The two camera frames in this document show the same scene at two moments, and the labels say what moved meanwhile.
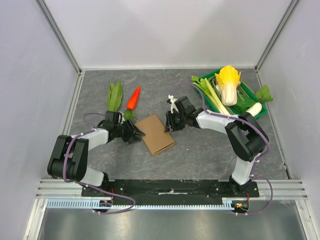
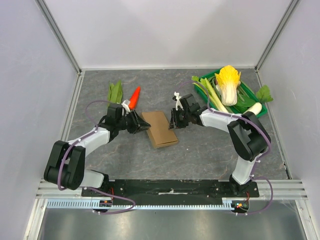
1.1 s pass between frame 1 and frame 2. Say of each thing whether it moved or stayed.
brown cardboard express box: moved
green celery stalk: stayed
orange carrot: stayed
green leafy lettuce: stayed
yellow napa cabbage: stayed
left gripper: moved
